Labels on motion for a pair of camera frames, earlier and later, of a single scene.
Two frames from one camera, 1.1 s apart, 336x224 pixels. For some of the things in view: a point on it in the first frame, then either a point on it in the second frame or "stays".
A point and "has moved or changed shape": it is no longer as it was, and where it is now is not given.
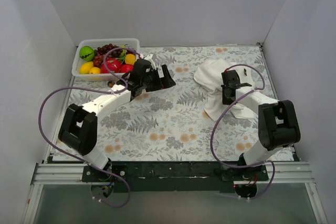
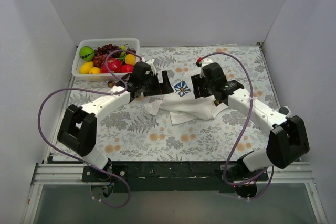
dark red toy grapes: [100, 53] stays
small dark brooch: [111, 83] stays
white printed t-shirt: [208, 76] has moved or changed shape
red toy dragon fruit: [114, 64] stays
